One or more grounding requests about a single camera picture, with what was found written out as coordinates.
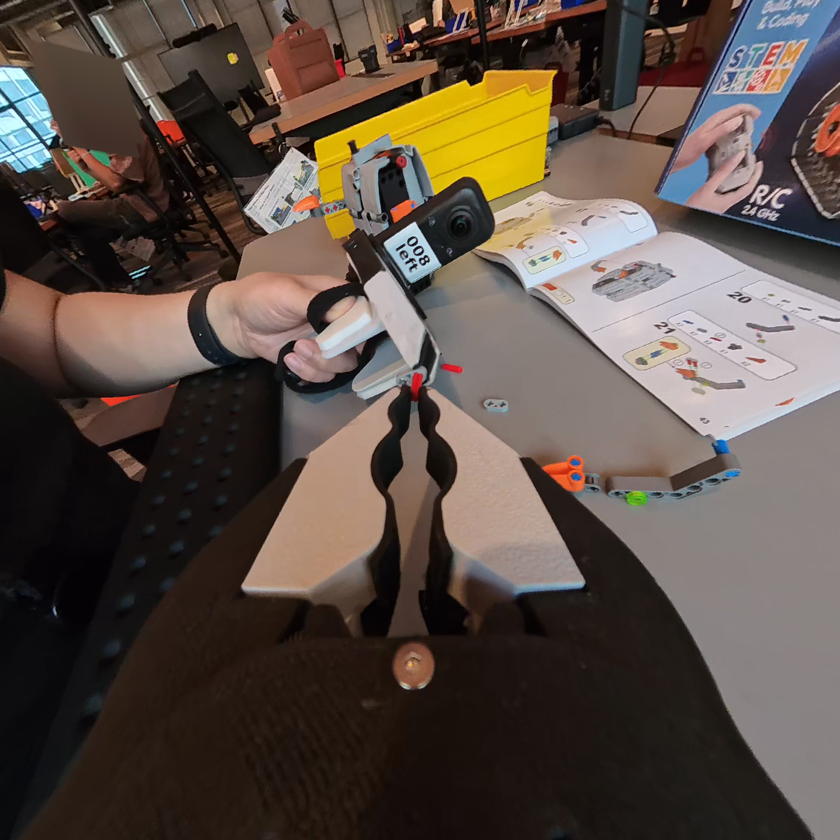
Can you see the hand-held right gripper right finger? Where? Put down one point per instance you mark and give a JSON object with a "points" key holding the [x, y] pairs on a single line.
{"points": [[512, 525]]}

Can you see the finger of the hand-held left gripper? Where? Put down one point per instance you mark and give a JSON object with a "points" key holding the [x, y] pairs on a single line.
{"points": [[400, 321], [384, 380]]}

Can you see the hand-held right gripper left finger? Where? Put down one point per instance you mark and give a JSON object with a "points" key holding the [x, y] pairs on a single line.
{"points": [[315, 525]]}

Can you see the small grey two-hole connector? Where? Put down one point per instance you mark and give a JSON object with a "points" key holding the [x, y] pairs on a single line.
{"points": [[495, 405]]}

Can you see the person's left forearm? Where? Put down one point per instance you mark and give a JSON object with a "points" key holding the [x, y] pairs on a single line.
{"points": [[118, 334]]}

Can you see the grey desk with wooden edge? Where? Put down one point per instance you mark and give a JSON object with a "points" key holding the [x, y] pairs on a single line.
{"points": [[341, 92], [722, 590]]}

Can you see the person's left hand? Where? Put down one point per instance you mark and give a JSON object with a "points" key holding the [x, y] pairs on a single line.
{"points": [[269, 315]]}

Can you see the yellow plastic bin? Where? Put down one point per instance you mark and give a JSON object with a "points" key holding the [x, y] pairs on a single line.
{"points": [[472, 144]]}

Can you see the grey toy robot model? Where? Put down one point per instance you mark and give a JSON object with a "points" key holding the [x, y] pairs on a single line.
{"points": [[367, 177]]}

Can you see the black perforated panel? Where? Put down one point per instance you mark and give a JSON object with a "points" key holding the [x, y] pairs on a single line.
{"points": [[197, 459]]}

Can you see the grey beam with orange claws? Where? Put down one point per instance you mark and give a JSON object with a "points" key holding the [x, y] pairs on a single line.
{"points": [[669, 482]]}

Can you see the hanging printed paper sheets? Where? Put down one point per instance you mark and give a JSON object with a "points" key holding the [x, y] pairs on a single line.
{"points": [[282, 190]]}

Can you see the black wristband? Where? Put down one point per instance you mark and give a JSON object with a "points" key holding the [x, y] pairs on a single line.
{"points": [[207, 328]]}

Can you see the brown bag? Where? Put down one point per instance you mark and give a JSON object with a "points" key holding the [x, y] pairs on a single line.
{"points": [[305, 59]]}

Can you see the orange object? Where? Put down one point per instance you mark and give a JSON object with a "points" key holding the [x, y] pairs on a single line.
{"points": [[131, 399]]}

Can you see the open white instruction booklet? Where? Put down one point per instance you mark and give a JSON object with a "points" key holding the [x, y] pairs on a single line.
{"points": [[656, 315]]}

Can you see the grey monitor stand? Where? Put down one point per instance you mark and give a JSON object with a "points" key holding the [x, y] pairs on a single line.
{"points": [[623, 52]]}

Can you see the black office chair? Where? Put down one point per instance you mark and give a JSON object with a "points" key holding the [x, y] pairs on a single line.
{"points": [[216, 144]]}

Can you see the black monitor screen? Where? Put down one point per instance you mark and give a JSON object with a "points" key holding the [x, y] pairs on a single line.
{"points": [[210, 59]]}

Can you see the blue robot toy box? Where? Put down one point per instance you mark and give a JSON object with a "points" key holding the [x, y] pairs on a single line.
{"points": [[754, 131]]}

